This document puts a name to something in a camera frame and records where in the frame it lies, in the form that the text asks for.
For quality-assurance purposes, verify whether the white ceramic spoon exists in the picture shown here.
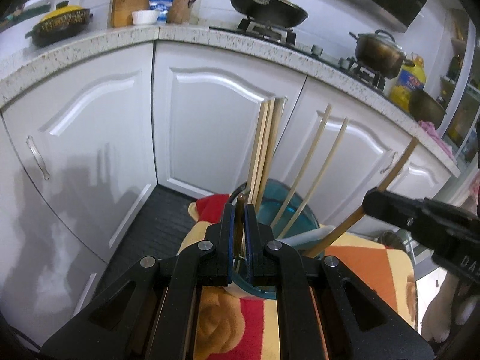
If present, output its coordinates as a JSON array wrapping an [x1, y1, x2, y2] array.
[[281, 225, 336, 250]]

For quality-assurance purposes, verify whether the metal spoon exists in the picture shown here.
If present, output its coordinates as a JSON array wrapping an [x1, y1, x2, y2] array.
[[227, 183, 251, 204]]

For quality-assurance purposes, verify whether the right gloved hand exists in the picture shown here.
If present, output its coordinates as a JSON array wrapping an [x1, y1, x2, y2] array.
[[421, 273, 479, 343]]

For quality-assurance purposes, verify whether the teal rimmed floral utensil holder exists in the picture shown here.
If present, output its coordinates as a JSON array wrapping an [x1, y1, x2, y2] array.
[[225, 179, 321, 300]]

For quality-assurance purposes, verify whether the yellow orange patterned table mat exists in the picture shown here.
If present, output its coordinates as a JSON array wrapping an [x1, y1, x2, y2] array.
[[175, 193, 419, 360]]

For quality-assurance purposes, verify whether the pink cloth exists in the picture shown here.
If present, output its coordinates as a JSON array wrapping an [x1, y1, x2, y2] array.
[[417, 120, 456, 163]]

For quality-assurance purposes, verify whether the dark metal bowl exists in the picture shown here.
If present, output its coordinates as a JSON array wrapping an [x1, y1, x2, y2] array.
[[408, 88, 446, 128]]

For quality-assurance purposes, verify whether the yellow oil bottle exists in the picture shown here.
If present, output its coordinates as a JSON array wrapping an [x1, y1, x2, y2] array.
[[389, 53, 426, 111]]

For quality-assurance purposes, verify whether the black gas stove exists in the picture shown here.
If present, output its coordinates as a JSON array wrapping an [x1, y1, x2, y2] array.
[[208, 17, 387, 93]]

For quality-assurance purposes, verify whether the steel stock pot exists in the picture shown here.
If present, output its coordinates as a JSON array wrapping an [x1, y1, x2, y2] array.
[[349, 29, 415, 79]]

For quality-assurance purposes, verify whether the black wok with lid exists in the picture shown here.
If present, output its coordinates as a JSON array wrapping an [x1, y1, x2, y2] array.
[[230, 0, 308, 29]]

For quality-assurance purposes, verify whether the small white bowl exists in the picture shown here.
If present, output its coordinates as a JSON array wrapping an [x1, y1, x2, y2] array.
[[132, 10, 159, 25]]

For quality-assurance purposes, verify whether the yellow lid black casserole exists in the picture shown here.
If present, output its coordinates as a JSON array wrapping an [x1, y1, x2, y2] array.
[[24, 1, 93, 47]]

